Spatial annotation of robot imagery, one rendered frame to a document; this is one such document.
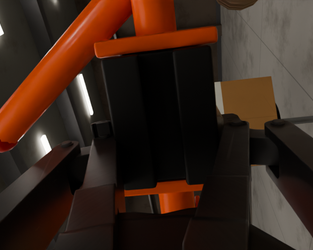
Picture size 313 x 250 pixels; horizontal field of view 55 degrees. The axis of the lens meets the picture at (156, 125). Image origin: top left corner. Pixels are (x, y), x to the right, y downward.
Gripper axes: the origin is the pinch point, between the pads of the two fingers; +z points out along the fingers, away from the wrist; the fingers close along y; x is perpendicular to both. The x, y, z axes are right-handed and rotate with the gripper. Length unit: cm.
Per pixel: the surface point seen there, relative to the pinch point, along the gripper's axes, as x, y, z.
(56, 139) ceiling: -171, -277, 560
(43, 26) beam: 53, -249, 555
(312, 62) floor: -35, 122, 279
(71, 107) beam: -117, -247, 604
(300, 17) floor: 7, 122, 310
